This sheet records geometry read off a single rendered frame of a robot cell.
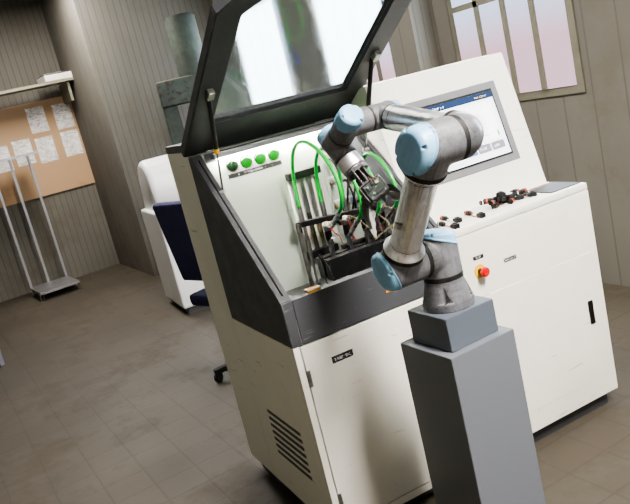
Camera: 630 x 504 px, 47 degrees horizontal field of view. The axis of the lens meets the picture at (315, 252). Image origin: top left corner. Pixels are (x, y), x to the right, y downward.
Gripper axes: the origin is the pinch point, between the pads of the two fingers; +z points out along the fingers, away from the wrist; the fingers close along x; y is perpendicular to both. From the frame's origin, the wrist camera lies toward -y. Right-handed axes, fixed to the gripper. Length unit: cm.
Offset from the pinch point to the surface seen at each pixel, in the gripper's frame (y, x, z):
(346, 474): -57, -61, 49
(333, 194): -84, -2, -42
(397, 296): -50, -9, 11
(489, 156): -88, 59, -16
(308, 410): -42, -57, 25
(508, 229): -69, 41, 14
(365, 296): -42.5, -18.6, 5.4
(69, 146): -598, -170, -436
